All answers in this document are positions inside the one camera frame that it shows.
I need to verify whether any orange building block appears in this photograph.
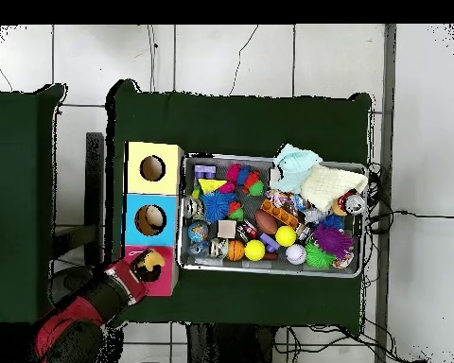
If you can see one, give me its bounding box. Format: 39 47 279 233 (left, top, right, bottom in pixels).
260 199 301 229

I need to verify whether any yellow ball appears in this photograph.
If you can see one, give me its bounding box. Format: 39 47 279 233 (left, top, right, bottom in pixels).
274 225 297 248
244 238 267 262

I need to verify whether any white mini baseball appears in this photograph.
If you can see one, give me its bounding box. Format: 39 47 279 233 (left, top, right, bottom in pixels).
285 243 307 266

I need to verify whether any shallow metal mesh bin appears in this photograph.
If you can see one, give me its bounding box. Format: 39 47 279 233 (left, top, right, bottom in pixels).
177 152 369 279

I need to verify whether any yellow cheese wedge toy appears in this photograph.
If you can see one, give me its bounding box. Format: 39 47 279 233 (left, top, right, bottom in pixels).
198 178 228 195

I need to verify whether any purple spiky monster toy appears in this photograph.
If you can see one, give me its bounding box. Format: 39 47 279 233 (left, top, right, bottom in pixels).
312 223 355 260

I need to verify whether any mint knitted cloth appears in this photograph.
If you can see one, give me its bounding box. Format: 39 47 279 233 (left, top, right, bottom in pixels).
270 143 323 195

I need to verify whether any blue spiky rubber ball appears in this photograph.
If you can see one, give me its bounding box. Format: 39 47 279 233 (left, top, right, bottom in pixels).
200 191 237 224

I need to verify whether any orange mini basketball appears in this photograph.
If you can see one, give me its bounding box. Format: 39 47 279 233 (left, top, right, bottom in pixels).
225 239 246 262

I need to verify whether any black power cable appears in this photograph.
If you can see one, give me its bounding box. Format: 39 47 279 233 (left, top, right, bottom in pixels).
366 162 454 235

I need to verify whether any cream knitted cloth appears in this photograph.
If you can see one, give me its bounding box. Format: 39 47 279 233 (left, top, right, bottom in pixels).
300 163 369 213

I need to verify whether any green cloth side table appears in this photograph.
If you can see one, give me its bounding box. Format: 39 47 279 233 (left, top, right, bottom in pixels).
0 83 73 326

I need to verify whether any multicolour spiky caterpillar toy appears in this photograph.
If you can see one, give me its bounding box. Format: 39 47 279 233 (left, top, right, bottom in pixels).
225 163 265 197

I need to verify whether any brown mini football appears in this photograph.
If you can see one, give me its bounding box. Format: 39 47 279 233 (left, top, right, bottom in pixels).
253 209 279 235

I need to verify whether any dark green table cloth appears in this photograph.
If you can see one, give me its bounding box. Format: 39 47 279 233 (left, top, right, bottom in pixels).
103 79 374 336

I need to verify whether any brown bear plush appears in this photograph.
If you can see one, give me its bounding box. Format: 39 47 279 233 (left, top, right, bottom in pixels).
127 247 166 274

